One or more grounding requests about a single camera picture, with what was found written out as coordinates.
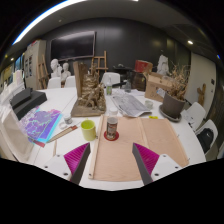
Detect grey plant saucer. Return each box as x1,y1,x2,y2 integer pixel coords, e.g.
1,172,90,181
158,103,183,123

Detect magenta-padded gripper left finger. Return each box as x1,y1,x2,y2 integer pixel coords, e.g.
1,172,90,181
42,142,92,186

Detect black wall screen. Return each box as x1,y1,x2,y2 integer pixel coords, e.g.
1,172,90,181
49,30,97,62

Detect small wooden wall figure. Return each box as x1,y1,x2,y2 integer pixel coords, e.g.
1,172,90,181
197,83,207,107

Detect white wrapped canvas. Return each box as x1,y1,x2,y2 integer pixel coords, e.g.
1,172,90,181
0,106,34,163

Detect long wooden paintbrush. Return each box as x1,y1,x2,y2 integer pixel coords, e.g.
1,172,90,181
46,123,79,144

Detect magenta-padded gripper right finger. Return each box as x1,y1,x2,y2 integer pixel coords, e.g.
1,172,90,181
131,142,183,186

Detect red box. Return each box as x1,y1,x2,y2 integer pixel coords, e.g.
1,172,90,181
134,59,154,73

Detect black backpack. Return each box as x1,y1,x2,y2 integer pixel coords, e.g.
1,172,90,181
196,128,215,154

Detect white plaster sculpture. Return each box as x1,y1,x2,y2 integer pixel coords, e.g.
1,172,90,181
157,54,170,76

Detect dried plant in grey pot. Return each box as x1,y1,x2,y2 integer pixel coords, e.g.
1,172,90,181
162,63,192,119

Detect grey printed newspaper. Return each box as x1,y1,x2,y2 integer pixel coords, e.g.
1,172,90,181
110,91,153,118

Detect large flat black box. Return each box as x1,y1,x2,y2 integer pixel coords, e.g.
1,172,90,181
13,90,48,120

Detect golden sculpture on wooden base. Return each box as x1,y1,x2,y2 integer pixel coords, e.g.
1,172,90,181
70,60,108,118

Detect small white-lidded paint jar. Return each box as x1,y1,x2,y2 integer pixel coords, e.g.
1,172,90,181
63,113,73,125

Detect tall wooden easel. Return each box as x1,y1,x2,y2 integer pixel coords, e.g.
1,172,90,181
90,50,109,79

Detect yellow-green mug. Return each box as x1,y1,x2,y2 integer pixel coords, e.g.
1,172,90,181
80,119,97,142

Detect brown cardboard box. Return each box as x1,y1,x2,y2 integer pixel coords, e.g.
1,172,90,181
144,72,174,103

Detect small glass jar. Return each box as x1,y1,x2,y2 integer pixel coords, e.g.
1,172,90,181
144,99,154,110

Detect white plastic chair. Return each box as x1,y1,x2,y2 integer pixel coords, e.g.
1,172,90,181
46,76,62,90
64,75,77,88
100,71,121,88
181,101,208,132
194,118,219,156

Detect thin wooden stick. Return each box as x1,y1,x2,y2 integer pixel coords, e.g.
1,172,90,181
52,139,58,158

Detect clear green spray bottle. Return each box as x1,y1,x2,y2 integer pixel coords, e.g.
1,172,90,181
105,75,113,96

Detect flat round red coaster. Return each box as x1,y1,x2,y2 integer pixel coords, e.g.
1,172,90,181
103,130,120,142

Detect white plaster bust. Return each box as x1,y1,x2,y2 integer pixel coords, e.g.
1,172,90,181
49,58,63,79
60,62,72,83

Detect grey glass bottle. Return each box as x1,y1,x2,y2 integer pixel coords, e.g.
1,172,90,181
123,79,133,94

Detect wooden easel by cabinet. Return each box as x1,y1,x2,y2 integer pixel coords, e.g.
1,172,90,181
35,54,50,90

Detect clear dark-labelled drink bottle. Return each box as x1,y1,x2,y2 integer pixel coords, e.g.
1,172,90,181
105,106,119,140

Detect small flat black box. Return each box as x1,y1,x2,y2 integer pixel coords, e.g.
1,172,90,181
9,87,34,108

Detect white cabinet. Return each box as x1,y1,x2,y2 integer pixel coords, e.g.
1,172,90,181
23,39,48,90

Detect long ceiling light strip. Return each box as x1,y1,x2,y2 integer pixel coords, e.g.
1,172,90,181
11,0,139,46

